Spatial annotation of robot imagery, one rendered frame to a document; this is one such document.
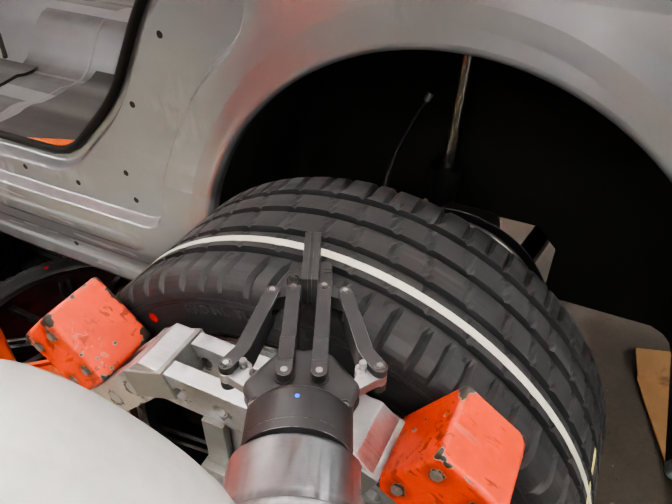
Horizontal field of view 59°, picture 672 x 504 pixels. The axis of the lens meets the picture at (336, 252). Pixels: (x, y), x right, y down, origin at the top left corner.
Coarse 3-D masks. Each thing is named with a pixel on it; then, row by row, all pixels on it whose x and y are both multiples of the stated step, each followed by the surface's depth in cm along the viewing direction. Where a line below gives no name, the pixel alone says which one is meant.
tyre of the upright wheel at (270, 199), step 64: (256, 192) 75; (320, 192) 69; (384, 192) 68; (192, 256) 63; (256, 256) 59; (384, 256) 59; (448, 256) 62; (512, 256) 66; (192, 320) 63; (384, 320) 53; (448, 320) 56; (512, 320) 60; (448, 384) 52; (512, 384) 56; (576, 384) 63; (576, 448) 60
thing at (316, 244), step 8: (320, 232) 57; (320, 240) 56; (312, 248) 55; (320, 248) 56; (312, 256) 54; (320, 256) 56; (312, 264) 53; (312, 272) 52; (312, 280) 51; (312, 288) 52; (312, 296) 52; (312, 304) 53
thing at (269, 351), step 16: (224, 336) 62; (272, 352) 60; (160, 400) 83; (144, 416) 82; (160, 416) 85; (176, 416) 88; (192, 416) 91; (400, 416) 57; (160, 432) 85; (176, 432) 84; (192, 432) 83; (192, 448) 91
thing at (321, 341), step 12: (324, 288) 51; (324, 300) 49; (324, 312) 48; (324, 324) 47; (324, 336) 46; (324, 348) 45; (312, 360) 43; (324, 360) 43; (312, 372) 42; (324, 372) 42
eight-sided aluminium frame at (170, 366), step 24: (168, 336) 58; (192, 336) 58; (144, 360) 56; (168, 360) 56; (192, 360) 57; (216, 360) 57; (264, 360) 56; (120, 384) 60; (144, 384) 57; (168, 384) 55; (192, 384) 53; (216, 384) 53; (192, 408) 56; (216, 408) 54; (240, 408) 52; (360, 408) 51; (384, 408) 52; (360, 432) 49; (384, 432) 51; (360, 456) 48; (384, 456) 50
